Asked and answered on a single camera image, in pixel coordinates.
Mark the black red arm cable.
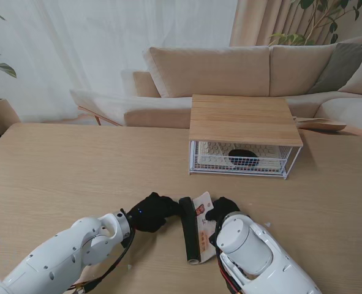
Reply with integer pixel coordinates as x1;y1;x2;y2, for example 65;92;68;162
216;244;246;294
67;228;137;292

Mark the printed white mouse pad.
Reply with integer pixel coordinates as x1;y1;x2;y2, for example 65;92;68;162
179;191;220;266

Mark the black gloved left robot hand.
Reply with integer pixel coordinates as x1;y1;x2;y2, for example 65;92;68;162
128;192;183;234

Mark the tan woven planter basket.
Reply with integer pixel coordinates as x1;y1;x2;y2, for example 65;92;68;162
0;97;21;129

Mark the beige fabric sofa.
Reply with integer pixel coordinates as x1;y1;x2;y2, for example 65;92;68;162
121;35;362;145

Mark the white round-key keyboard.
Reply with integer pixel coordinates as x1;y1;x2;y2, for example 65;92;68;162
197;140;281;168

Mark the grey sofa cushion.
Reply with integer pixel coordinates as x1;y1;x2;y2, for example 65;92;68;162
311;42;362;94

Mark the broad-leaf green plant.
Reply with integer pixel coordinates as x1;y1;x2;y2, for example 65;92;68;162
0;6;18;79

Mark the white wire mesh drawer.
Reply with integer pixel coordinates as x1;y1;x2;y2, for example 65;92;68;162
190;140;293;178

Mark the black red right arm cable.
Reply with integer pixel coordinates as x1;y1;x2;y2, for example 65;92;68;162
216;244;246;294

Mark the black computer mouse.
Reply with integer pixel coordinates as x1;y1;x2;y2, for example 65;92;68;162
228;149;260;168

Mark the wood top wire organizer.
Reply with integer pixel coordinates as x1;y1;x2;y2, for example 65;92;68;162
188;94;304;180

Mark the sheer white curtain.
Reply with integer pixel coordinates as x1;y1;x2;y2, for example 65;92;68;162
0;0;239;123

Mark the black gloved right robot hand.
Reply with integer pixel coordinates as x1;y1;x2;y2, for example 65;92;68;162
205;197;241;222

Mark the beige drape curtain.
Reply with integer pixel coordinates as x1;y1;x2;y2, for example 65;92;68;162
229;0;362;47

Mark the tall green leafy plant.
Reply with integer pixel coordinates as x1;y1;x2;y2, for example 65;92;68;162
269;0;362;47

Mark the black red left arm cable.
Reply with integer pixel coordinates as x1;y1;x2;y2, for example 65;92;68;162
67;228;137;292

